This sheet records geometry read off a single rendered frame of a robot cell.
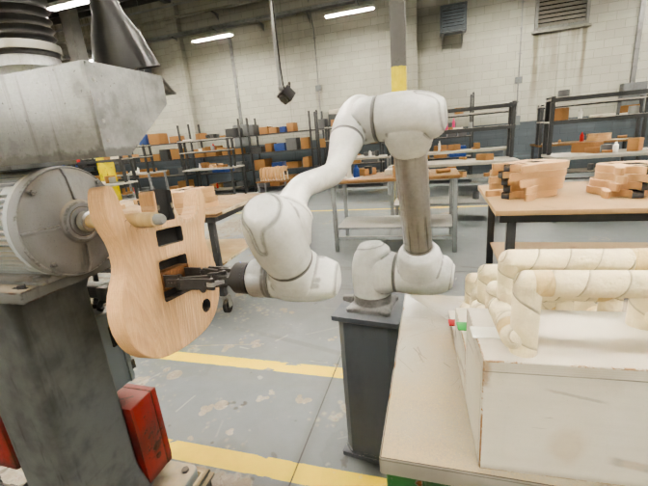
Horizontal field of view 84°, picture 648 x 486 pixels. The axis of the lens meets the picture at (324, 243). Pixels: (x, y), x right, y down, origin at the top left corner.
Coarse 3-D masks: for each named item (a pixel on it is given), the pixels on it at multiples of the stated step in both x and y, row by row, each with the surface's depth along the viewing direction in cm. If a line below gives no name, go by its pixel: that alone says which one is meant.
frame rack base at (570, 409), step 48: (576, 336) 48; (624, 336) 48; (480, 384) 47; (528, 384) 45; (576, 384) 43; (624, 384) 42; (480, 432) 48; (528, 432) 47; (576, 432) 45; (624, 432) 44; (624, 480) 45
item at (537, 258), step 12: (504, 252) 51; (516, 252) 50; (528, 252) 50; (540, 252) 50; (552, 252) 49; (564, 252) 49; (576, 252) 48; (588, 252) 48; (600, 252) 48; (612, 252) 47; (624, 252) 47; (636, 252) 47; (516, 264) 50; (528, 264) 49; (540, 264) 49; (552, 264) 49; (564, 264) 48; (576, 264) 48; (588, 264) 48; (600, 264) 47; (612, 264) 47; (624, 264) 47; (636, 264) 46
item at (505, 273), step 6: (498, 264) 52; (504, 264) 51; (510, 264) 50; (498, 270) 52; (504, 270) 51; (510, 270) 50; (516, 270) 50; (498, 276) 52; (504, 276) 51; (510, 276) 50; (498, 282) 52; (504, 282) 51; (510, 282) 51; (498, 288) 52; (504, 288) 51; (510, 288) 51; (498, 294) 53; (504, 294) 52; (510, 294) 51; (504, 300) 52; (510, 300) 51
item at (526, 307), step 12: (516, 288) 44; (528, 288) 42; (516, 300) 44; (528, 300) 43; (540, 300) 43; (516, 312) 44; (528, 312) 43; (540, 312) 44; (516, 324) 44; (528, 324) 44; (528, 336) 44; (528, 348) 44
